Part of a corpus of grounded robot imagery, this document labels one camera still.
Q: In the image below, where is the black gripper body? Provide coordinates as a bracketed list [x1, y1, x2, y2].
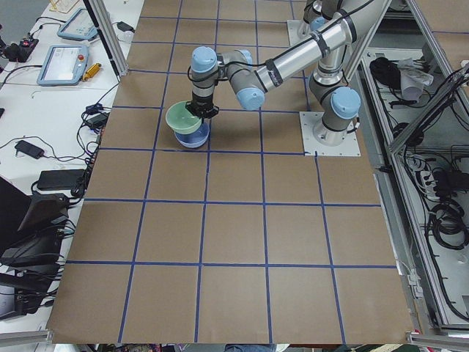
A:
[191, 87, 215, 114]

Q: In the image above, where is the far teach pendant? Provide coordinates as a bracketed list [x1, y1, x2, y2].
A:
[57, 7, 98, 41]

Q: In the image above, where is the gold cylinder tool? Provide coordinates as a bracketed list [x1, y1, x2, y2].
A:
[82, 62, 102, 81]

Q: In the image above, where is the aluminium frame post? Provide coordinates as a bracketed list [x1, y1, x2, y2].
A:
[84, 0, 128, 77]

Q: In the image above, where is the near teach pendant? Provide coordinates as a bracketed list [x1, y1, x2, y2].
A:
[37, 45, 89, 87]

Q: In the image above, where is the green bowl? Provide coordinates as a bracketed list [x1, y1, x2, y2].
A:
[165, 101, 202, 135]

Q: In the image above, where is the black power adapter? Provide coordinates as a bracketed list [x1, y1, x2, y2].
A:
[116, 21, 135, 33]

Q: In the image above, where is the blue bowl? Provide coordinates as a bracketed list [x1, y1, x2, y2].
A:
[174, 122, 210, 149]

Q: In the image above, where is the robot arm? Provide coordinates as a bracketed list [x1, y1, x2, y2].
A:
[185, 1, 388, 146]
[297, 0, 339, 39]

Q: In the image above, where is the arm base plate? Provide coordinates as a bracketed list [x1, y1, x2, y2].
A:
[287, 20, 310, 46]
[299, 111, 361, 157]

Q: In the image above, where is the teach pendant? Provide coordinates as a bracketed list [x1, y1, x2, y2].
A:
[37, 45, 89, 87]
[57, 7, 98, 41]

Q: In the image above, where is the black power brick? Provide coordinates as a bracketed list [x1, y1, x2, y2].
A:
[37, 169, 85, 191]

